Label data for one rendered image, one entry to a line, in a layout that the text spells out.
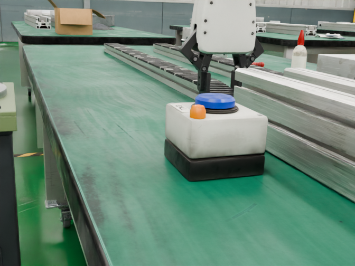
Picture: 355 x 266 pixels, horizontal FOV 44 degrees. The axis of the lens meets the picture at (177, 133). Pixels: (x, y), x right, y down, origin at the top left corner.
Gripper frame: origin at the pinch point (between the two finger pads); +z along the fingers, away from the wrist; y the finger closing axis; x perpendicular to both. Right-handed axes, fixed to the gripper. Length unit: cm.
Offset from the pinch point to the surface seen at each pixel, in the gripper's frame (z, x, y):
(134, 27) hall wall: 32, -1092, -256
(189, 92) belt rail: 3.0, -9.1, 2.1
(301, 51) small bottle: -2, -33, -38
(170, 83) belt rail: 3.0, -20.2, 2.0
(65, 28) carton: 0, -207, 5
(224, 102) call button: -3.3, 29.2, 13.1
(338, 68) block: -4.0, 11.8, -13.8
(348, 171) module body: 1.3, 38.2, 5.3
